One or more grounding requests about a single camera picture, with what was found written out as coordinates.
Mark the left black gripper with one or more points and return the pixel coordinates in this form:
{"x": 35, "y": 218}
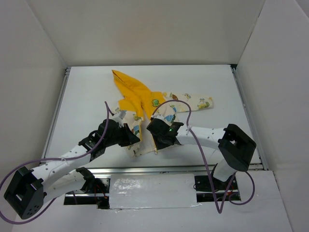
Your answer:
{"x": 126, "y": 136}

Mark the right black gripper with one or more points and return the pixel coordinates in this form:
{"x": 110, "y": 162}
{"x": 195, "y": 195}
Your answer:
{"x": 157, "y": 130}

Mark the yellow hooded printed kids jacket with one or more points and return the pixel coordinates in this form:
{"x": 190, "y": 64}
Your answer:
{"x": 139, "y": 103}

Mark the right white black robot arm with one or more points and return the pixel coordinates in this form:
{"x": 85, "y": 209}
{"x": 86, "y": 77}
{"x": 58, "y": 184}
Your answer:
{"x": 236, "y": 147}

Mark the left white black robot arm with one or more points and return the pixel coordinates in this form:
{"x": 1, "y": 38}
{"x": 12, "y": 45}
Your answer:
{"x": 30, "y": 189}

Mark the white foil-taped panel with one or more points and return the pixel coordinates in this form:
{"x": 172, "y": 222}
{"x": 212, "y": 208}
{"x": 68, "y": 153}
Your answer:
{"x": 152, "y": 191}

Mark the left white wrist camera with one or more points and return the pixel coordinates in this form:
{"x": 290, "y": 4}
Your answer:
{"x": 119, "y": 116}

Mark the aluminium front rail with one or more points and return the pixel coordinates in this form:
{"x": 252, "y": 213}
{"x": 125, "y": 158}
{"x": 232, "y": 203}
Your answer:
{"x": 148, "y": 170}

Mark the aluminium rail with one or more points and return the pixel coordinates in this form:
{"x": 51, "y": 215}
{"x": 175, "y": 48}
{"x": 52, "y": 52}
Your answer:
{"x": 56, "y": 112}
{"x": 246, "y": 107}
{"x": 148, "y": 170}

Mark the aluminium left side rail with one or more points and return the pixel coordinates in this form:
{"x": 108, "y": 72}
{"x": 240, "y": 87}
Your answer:
{"x": 56, "y": 112}

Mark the aluminium right side rail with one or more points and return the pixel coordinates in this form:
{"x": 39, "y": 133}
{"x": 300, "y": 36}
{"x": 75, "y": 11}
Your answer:
{"x": 246, "y": 107}

